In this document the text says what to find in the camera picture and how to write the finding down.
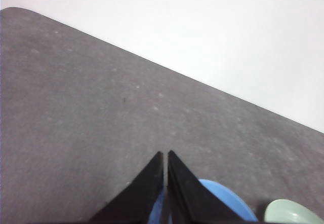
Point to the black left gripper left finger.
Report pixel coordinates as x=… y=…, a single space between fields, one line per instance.
x=138 y=198

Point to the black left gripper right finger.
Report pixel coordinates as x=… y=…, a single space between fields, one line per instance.
x=188 y=198

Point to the blue bowl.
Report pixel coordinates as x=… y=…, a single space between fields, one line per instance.
x=227 y=201

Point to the green plate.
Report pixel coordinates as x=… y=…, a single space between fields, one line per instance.
x=288 y=212

